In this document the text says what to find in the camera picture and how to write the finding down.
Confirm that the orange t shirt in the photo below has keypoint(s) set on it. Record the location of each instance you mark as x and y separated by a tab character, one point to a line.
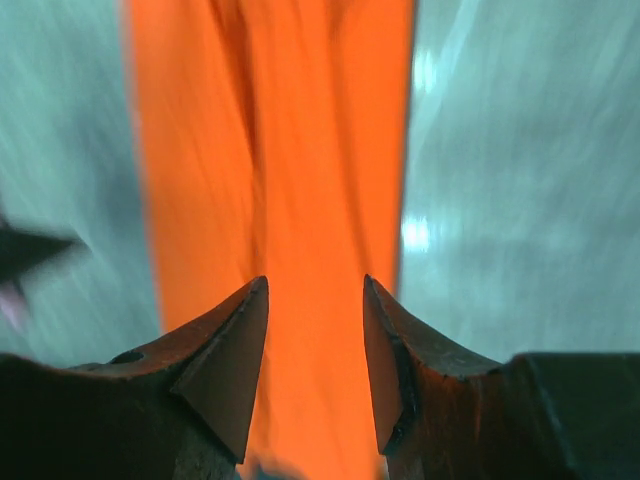
272	141

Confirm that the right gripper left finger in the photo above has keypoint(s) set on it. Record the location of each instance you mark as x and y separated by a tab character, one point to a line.
179	407

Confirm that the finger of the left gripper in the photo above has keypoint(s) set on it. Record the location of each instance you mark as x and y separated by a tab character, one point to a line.
23	250

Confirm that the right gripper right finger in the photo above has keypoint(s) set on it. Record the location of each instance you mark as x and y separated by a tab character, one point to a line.
442	411

